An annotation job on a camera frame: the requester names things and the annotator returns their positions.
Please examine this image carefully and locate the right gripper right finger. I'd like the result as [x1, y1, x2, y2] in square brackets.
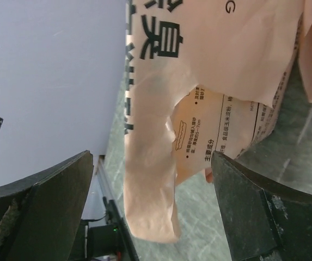
[211, 152, 312, 260]

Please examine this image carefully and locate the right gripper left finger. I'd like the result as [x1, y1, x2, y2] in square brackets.
[0, 151, 94, 260]

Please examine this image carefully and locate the peach cat litter bag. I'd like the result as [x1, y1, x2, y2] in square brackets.
[124, 1, 312, 243]

